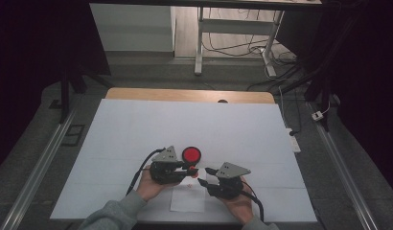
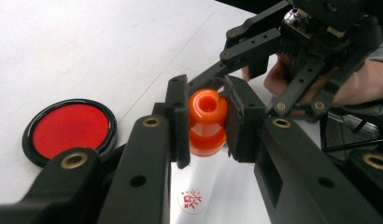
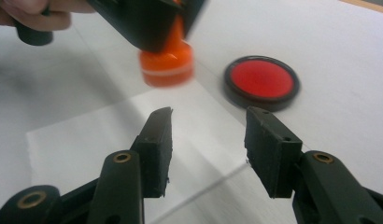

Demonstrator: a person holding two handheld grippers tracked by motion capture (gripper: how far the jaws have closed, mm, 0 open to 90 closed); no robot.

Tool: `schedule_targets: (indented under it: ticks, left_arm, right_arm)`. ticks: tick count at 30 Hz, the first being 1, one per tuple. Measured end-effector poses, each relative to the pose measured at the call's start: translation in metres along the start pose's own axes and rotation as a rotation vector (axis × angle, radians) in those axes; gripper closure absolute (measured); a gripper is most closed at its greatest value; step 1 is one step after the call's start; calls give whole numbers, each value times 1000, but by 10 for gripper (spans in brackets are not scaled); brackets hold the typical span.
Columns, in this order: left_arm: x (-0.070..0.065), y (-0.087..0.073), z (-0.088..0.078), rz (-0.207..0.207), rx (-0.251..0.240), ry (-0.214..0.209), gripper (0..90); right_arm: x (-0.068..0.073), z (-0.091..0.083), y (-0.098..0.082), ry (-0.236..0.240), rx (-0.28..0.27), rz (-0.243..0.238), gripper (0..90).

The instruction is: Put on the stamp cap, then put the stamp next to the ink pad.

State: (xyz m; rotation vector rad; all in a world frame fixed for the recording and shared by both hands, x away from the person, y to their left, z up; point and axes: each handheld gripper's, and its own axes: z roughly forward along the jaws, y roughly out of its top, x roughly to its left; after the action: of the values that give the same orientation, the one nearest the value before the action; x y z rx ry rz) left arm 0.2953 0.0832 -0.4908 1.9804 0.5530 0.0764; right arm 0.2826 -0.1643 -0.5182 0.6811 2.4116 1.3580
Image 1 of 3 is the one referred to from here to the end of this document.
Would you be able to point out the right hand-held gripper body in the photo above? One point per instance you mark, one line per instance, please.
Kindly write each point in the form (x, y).
(231, 171)

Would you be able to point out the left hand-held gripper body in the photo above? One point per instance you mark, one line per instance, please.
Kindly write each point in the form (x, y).
(164, 169)

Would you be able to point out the small orange stamp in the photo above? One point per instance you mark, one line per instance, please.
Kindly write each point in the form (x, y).
(194, 168)

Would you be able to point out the round red ink pad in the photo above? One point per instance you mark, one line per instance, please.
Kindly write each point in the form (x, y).
(191, 155)

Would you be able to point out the white paper sheet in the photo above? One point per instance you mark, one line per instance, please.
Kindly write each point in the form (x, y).
(188, 199)

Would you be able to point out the person's left hand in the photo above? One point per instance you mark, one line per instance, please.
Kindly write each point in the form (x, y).
(150, 190)

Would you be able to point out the person's right hand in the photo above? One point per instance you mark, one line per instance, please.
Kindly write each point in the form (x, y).
(242, 207)

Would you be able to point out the white table cover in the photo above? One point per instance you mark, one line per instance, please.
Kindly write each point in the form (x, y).
(191, 124)

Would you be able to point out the white power strip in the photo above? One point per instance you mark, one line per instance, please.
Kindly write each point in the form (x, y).
(294, 142)

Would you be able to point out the wooden table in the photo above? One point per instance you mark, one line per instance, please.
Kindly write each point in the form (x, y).
(185, 95)

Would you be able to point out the dark round table grommet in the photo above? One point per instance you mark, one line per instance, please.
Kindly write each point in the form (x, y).
(222, 101)

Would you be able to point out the black floor socket plate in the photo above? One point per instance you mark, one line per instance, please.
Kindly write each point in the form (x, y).
(73, 135)

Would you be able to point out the small white adapter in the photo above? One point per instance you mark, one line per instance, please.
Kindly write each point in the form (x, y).
(317, 115)

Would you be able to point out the black stand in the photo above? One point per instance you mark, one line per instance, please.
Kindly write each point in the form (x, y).
(322, 80)
(65, 92)

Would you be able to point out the white-legged desk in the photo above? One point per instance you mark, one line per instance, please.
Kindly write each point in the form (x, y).
(236, 27)

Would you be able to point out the white cabinet panel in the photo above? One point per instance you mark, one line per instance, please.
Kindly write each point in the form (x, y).
(130, 28)

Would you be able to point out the metal floor rail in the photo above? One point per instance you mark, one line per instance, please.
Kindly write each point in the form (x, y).
(34, 175)
(341, 172)

